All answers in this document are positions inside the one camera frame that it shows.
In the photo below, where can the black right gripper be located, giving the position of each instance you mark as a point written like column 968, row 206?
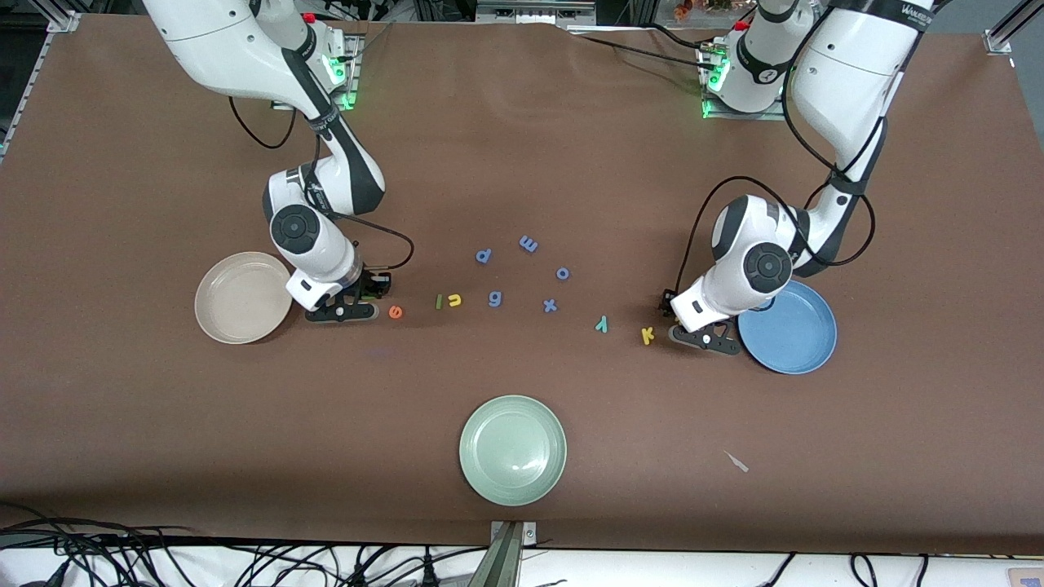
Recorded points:
column 373, row 285

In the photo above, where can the yellow letter k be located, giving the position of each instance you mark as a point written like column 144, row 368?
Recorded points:
column 647, row 334

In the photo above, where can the teal letter y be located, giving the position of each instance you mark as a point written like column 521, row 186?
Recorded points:
column 602, row 325

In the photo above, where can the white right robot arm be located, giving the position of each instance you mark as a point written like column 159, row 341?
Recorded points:
column 236, row 49

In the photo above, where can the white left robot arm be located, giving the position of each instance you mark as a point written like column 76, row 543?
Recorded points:
column 848, row 73

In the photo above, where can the blue plate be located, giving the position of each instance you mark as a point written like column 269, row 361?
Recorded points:
column 795, row 342

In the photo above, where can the beige brown plate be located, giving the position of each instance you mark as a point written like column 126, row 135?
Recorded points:
column 243, row 297

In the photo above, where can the blue letter m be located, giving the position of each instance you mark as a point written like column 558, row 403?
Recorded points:
column 528, row 244

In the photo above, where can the grey tape scrap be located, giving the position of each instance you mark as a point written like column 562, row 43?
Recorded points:
column 736, row 461

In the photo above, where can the pale green plate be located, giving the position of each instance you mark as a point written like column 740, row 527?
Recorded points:
column 512, row 450

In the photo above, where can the orange background object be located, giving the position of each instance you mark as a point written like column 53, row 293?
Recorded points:
column 701, row 6

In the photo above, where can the grey electronics box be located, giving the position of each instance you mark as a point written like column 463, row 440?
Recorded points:
column 534, row 11

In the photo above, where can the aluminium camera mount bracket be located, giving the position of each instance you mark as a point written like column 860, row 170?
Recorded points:
column 510, row 554

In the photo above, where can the aluminium frame rail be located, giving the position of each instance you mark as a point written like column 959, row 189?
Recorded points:
column 1007, row 33
column 61, row 22

